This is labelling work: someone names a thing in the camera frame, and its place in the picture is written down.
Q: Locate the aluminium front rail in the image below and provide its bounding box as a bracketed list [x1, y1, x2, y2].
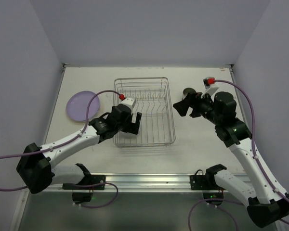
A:
[20, 171, 276, 193]

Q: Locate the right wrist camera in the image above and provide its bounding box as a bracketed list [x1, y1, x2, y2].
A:
[201, 77, 219, 99]

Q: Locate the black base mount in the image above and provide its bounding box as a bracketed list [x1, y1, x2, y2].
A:
[62, 175, 106, 204]
[189, 168, 224, 205]

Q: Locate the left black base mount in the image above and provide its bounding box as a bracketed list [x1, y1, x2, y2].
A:
[62, 175, 106, 204]

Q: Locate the brown white cup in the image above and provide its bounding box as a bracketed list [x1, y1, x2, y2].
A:
[182, 88, 196, 101]

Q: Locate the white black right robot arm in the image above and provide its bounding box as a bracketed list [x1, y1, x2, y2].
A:
[173, 91, 289, 228]

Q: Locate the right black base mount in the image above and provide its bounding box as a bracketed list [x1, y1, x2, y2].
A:
[189, 168, 224, 205]

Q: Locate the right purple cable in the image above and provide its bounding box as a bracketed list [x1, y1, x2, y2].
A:
[187, 77, 289, 231]

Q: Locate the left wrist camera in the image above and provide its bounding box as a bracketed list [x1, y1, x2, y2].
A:
[120, 97, 136, 110]

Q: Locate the metal wire dish rack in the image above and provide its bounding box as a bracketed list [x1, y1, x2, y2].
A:
[112, 77, 176, 147]

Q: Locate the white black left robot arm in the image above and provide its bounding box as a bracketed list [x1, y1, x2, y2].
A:
[16, 104, 142, 194]

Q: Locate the purple plate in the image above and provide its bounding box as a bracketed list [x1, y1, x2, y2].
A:
[66, 91, 100, 118]

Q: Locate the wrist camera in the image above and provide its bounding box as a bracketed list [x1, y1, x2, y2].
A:
[120, 97, 136, 110]
[201, 77, 219, 99]

